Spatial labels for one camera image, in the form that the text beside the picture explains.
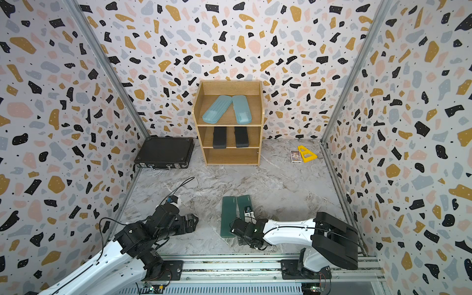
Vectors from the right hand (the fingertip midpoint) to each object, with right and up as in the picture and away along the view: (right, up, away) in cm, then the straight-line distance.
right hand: (247, 235), depth 84 cm
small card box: (+30, +36, +29) cm, 55 cm away
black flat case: (-49, +38, +27) cm, 68 cm away
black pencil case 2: (-3, +46, +15) cm, 49 cm away
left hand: (-23, +9, -7) cm, 26 cm away
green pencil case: (-9, +9, +6) cm, 14 cm away
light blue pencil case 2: (-2, +57, +4) cm, 58 cm away
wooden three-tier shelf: (-21, +70, +14) cm, 75 cm away
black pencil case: (-15, +47, +15) cm, 51 cm away
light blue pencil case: (-15, +58, +4) cm, 60 cm away
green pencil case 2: (-2, +13, +9) cm, 16 cm away
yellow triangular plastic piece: (+36, +39, +32) cm, 62 cm away
